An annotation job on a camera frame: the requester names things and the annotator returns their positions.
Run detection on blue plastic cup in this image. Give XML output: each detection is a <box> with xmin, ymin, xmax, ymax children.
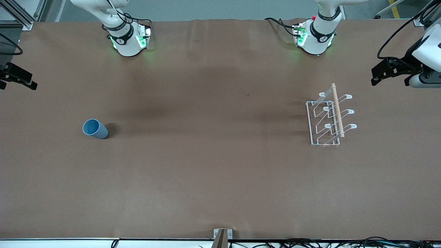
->
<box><xmin>82</xmin><ymin>118</ymin><xmax>109</xmax><ymax>140</ymax></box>

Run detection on brown table cover sheet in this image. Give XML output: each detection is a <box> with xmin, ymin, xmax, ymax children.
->
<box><xmin>0</xmin><ymin>18</ymin><xmax>441</xmax><ymax>240</ymax></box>

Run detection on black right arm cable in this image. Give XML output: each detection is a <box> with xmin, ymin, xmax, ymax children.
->
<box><xmin>0</xmin><ymin>33</ymin><xmax>24</xmax><ymax>56</ymax></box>

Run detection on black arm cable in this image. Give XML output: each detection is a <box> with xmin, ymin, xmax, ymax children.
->
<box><xmin>377</xmin><ymin>0</ymin><xmax>441</xmax><ymax>60</ymax></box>
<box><xmin>0</xmin><ymin>33</ymin><xmax>24</xmax><ymax>56</ymax></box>

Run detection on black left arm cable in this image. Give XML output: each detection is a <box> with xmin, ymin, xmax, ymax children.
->
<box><xmin>377</xmin><ymin>0</ymin><xmax>441</xmax><ymax>60</ymax></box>

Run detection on aluminium frame profile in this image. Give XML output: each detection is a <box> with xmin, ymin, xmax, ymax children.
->
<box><xmin>413</xmin><ymin>0</ymin><xmax>441</xmax><ymax>27</ymax></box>
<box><xmin>0</xmin><ymin>0</ymin><xmax>53</xmax><ymax>31</ymax></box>

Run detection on white wire cup rack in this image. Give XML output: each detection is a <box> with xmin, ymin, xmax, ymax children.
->
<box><xmin>305</xmin><ymin>83</ymin><xmax>358</xmax><ymax>147</ymax></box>

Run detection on black left base cables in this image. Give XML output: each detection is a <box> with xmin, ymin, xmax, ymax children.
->
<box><xmin>264</xmin><ymin>17</ymin><xmax>301</xmax><ymax>37</ymax></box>

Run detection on black base cables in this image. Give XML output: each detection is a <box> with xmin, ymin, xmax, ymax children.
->
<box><xmin>264</xmin><ymin>17</ymin><xmax>301</xmax><ymax>37</ymax></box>
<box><xmin>101</xmin><ymin>0</ymin><xmax>153</xmax><ymax>33</ymax></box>

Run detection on black right base cables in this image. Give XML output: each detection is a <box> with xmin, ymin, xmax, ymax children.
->
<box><xmin>101</xmin><ymin>0</ymin><xmax>153</xmax><ymax>33</ymax></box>

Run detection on black cable bundle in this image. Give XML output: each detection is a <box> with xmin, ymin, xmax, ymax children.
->
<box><xmin>228</xmin><ymin>236</ymin><xmax>441</xmax><ymax>248</ymax></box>

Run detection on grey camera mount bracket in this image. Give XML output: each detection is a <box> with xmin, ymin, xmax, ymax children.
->
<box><xmin>212</xmin><ymin>228</ymin><xmax>233</xmax><ymax>248</ymax></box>

